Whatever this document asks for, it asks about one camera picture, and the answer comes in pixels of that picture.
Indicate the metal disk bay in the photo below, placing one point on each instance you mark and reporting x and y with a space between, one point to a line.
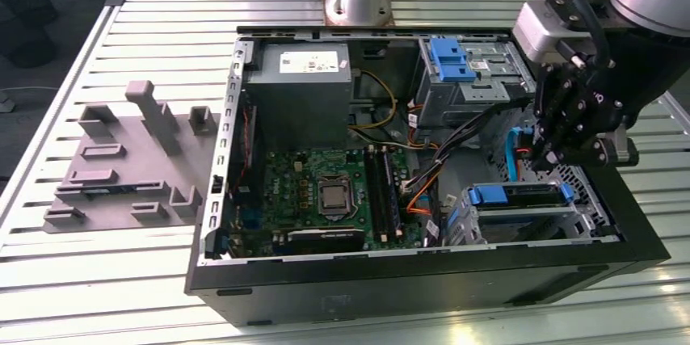
539 210

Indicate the black open PC case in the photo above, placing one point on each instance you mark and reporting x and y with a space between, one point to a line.
376 280

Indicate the hard disk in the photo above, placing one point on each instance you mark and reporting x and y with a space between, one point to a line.
487 195

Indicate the black mesh waste bin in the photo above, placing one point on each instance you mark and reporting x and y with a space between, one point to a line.
26 38

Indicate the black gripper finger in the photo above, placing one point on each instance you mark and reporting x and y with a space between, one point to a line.
600 151
558 106

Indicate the black graphics card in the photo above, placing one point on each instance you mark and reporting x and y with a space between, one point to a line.
323 242

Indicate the CPU socket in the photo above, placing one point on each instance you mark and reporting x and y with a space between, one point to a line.
336 180

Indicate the silver CPU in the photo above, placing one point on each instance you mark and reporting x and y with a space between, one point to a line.
335 197

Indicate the black RAM stick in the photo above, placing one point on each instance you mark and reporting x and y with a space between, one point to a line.
389 191

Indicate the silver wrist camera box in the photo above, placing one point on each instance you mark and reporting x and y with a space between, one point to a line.
539 34

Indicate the grey power supply unit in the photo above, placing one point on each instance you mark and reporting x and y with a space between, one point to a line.
296 98

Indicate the blue drive latch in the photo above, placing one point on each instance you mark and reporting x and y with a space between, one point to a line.
449 62

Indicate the green motherboard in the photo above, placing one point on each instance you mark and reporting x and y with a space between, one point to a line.
280 167

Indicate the grey parts rack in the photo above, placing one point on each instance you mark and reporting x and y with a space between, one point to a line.
135 171

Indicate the metal optical drive cage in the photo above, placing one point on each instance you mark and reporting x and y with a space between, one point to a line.
484 90

